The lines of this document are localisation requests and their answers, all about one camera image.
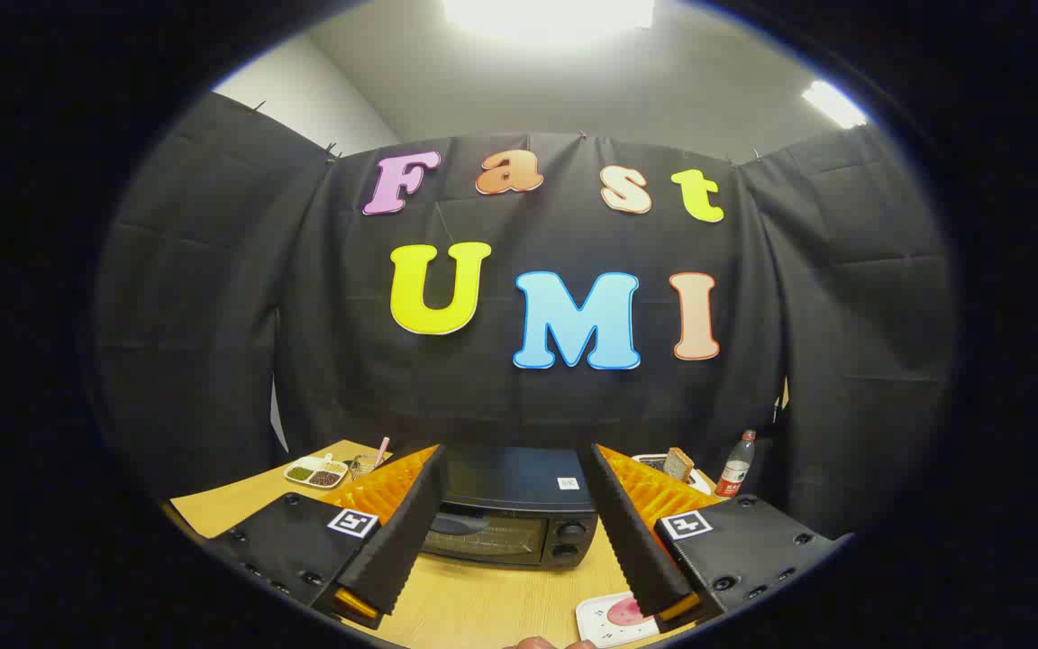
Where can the pink pen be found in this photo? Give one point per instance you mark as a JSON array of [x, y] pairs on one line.
[[381, 451]]

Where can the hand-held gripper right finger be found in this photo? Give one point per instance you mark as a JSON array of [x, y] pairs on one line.
[[632, 541]]

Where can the plastic bottle red label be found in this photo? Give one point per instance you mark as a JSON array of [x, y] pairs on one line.
[[735, 473]]

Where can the white square plate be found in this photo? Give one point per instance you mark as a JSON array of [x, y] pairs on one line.
[[596, 622]]

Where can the white divided dish with beans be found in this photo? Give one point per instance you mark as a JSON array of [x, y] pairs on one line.
[[316, 473]]

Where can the black toaster oven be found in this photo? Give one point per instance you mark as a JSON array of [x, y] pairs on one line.
[[510, 482]]

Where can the brown bread slice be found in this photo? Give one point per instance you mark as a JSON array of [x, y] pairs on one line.
[[678, 463]]

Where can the white toaster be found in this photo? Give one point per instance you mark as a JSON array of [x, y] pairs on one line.
[[699, 483]]

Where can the pink ham slice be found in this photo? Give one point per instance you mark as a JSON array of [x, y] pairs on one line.
[[623, 615]]

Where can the small ceiling light panel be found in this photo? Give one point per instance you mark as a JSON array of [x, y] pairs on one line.
[[834, 104]]

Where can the black backdrop cloth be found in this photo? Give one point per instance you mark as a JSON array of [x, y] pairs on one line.
[[348, 361]]

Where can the large ceiling light panel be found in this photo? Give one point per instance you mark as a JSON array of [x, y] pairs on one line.
[[546, 16]]

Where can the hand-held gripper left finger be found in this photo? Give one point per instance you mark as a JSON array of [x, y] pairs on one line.
[[397, 550]]

